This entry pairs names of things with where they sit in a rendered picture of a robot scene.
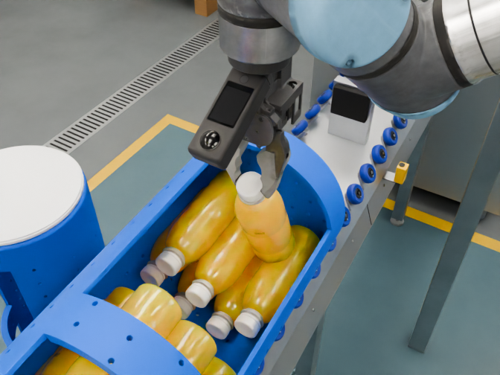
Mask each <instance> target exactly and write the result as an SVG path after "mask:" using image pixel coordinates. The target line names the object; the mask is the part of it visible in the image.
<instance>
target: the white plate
mask: <svg viewBox="0 0 500 375"><path fill-rule="evenodd" d="M83 188H84V178H83V172H82V170H81V168H80V165H79V164H78V163H77V162H76V161H75V160H74V159H73V158H72V157H71V156H70V155H68V154H66V153H64V152H63V151H60V150H56V149H54V148H50V147H43V146H34V145H33V146H18V147H9V148H5V149H2V150H0V246H6V245H11V244H14V243H20V242H22V241H26V240H29V239H31V238H33V237H36V236H38V235H40V234H42V233H44V232H46V231H48V230H49V229H51V228H53V227H54V226H55V225H57V224H59V223H60V222H61V221H62V220H64V219H65V218H66V217H67V216H68V215H69V214H70V213H71V212H72V211H73V210H74V208H75V206H76V205H77V203H78V202H79V200H80V197H81V196H82V193H83Z"/></svg>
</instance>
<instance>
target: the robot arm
mask: <svg viewBox="0 0 500 375"><path fill-rule="evenodd" d="M217 8H218V20H219V47H220V48H221V49H222V51H223V53H224V54H226V55H227V56H228V61H229V63H230V64H231V66H232V67H233V68H232V69H231V71H230V73H229V74H228V76H227V78H226V79H225V82H224V83H223V85H222V87H221V89H220V91H219V92H218V94H217V96H216V97H215V99H214V102H213V103H212V104H211V107H210V109H209V110H208V112H207V114H206V116H205V117H204V119H203V121H202V122H201V124H200V126H199V128H198V130H197V131H196V133H195V135H194V137H193V139H192V140H191V142H190V144H189V146H188V148H187V150H188V152H189V153H190V154H191V155H192V156H193V157H194V158H195V159H197V160H200V161H203V162H205V163H207V164H209V165H212V166H214V167H217V168H219V169H221V170H224V169H226V170H227V172H228V174H229V176H230V177H231V180H232V182H233V183H234V185H235V186H236V183H237V180H238V179H239V177H240V176H241V175H242V173H241V172H240V165H241V164H242V160H241V155H242V154H243V152H244V151H245V149H246V148H247V146H248V144H249V143H252V144H255V145H256V146H257V148H259V149H260V148H261V147H264V146H266V147H264V148H263V149H262V150H261V151H260V152H259V153H258V154H257V163H258V164H259V166H260V169H261V172H262V175H261V177H260V180H261V182H262V185H263V186H262V189H261V190H260V192H261V193H262V194H263V195H264V196H265V197H266V198H267V199H268V198H270V197H271V196H272V195H273V193H274V192H275V191H276V190H277V188H278V185H279V184H280V182H281V177H282V175H283V171H284V169H285V167H286V166H287V164H288V162H289V160H290V156H291V150H290V148H289V141H288V139H287V137H286V136H285V135H284V130H283V129H282V128H283V127H284V126H285V125H286V123H287V121H288V120H289V119H290V118H291V117H292V118H291V124H292V125H293V124H294V123H295V122H296V121H297V120H298V118H299V117H300V116H301V104H302V94H303V84H304V81H300V80H296V79H293V78H292V77H291V74H292V56H293V55H294V54H296V53H297V51H298V50H299V48H300V45H301V44H302V45H303V47H304V48H305V49H306V50H307V51H308V52H310V53H311V54H312V55H313V56H314V57H316V58H317V59H319V60H321V61H323V62H325V63H327V64H329V65H330V66H331V67H332V68H334V69H335V70H337V71H338V72H339V73H341V74H343V75H344V76H345V77H346V78H347V79H349V81H351V82H352V83H353V84H354V85H356V86H357V87H358V88H359V89H361V90H362V91H363V92H364V93H365V94H366V95H367V96H368V97H369V98H370V99H371V101H372V102H373V103H374V104H375V105H377V106H378V107H379V108H381V109H383V110H385V111H386V112H390V113H391V114H392V115H395V116H397V117H399V118H404V119H412V120H414V119H421V118H427V117H430V116H432V115H435V114H437V113H439V112H440V111H442V110H443V109H445V108H446V107H447V106H448V105H449V104H450V103H451V102H452V101H453V100H454V99H455V98H456V96H457V94H458V93H459V91H460V89H465V88H466V87H468V86H472V85H476V84H478V83H480V82H481V81H482V80H483V79H487V78H489V77H493V76H496V75H498V74H500V0H428V1H426V2H424V3H422V4H419V5H418V6H417V5H416V4H415V3H414V2H413V1H412V0H217ZM292 83H294V84H296V87H295V85H294V84H292ZM298 96H299V100H298V110H297V111H296V112H295V100H296V98H297V97H298Z"/></svg>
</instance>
